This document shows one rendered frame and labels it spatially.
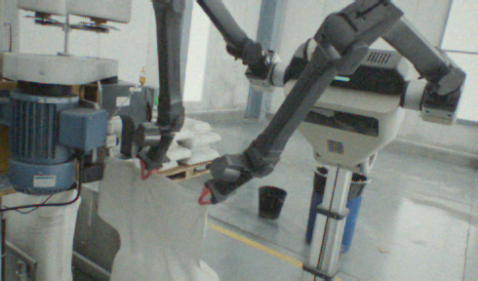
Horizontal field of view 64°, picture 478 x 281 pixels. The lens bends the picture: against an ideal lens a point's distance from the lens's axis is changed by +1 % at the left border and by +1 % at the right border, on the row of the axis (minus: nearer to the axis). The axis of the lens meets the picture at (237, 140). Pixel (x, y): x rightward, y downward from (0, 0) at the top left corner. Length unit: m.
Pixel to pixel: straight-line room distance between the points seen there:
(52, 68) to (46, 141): 0.18
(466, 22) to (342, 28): 8.22
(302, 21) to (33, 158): 9.07
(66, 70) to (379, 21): 0.68
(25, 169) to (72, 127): 0.15
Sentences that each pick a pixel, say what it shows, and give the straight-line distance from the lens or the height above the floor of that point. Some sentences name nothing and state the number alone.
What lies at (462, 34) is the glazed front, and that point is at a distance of 8.93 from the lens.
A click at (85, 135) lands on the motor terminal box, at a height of 1.26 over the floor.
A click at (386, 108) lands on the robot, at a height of 1.39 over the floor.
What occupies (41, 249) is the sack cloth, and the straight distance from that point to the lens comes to 1.73.
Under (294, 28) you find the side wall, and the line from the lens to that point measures 9.86.
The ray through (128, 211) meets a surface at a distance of 1.44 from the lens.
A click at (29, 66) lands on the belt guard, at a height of 1.40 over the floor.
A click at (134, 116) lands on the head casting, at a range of 1.41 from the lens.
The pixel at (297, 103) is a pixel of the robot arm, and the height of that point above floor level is 1.40.
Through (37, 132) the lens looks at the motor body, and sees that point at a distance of 1.01.
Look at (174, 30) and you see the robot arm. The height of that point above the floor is 1.53.
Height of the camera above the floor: 1.48
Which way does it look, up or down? 12 degrees down
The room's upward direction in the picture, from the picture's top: 8 degrees clockwise
